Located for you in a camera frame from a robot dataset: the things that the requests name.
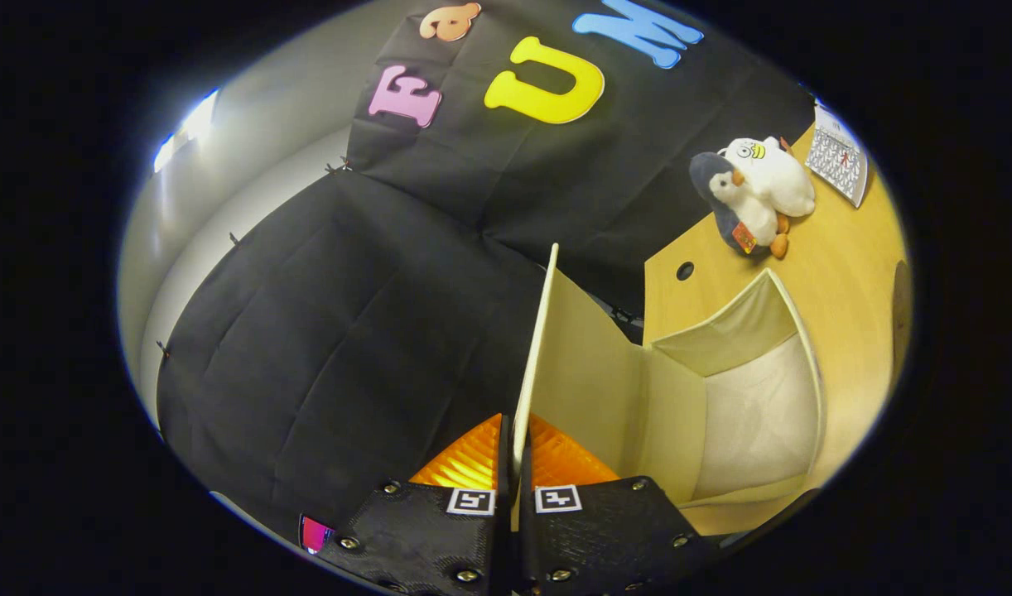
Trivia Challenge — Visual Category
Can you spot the white duck plush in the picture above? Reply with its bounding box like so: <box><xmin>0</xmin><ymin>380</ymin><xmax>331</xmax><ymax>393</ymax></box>
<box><xmin>719</xmin><ymin>137</ymin><xmax>817</xmax><ymax>219</ymax></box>

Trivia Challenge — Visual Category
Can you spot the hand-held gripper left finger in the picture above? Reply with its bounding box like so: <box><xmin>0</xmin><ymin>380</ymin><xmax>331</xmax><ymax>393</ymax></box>
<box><xmin>328</xmin><ymin>414</ymin><xmax>513</xmax><ymax>596</ymax></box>

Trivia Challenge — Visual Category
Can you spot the grey white penguin plush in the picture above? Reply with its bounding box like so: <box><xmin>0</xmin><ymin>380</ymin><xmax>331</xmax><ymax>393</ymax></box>
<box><xmin>689</xmin><ymin>151</ymin><xmax>791</xmax><ymax>260</ymax></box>

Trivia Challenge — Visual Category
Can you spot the black backdrop cloth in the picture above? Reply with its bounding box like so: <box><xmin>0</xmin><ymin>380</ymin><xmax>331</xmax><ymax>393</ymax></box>
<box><xmin>154</xmin><ymin>0</ymin><xmax>817</xmax><ymax>539</ymax></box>

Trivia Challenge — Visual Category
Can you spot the patterned cover book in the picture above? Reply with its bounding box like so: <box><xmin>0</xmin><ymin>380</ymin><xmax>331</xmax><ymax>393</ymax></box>
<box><xmin>805</xmin><ymin>99</ymin><xmax>870</xmax><ymax>208</ymax></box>

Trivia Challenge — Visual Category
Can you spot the beige fabric storage box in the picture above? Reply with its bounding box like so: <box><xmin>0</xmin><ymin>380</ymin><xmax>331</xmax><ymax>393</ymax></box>
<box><xmin>510</xmin><ymin>243</ymin><xmax>826</xmax><ymax>531</ymax></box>

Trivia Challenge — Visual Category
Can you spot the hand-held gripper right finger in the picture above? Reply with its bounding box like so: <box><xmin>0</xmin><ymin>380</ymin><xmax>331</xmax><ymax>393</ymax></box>
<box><xmin>518</xmin><ymin>414</ymin><xmax>722</xmax><ymax>596</ymax></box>

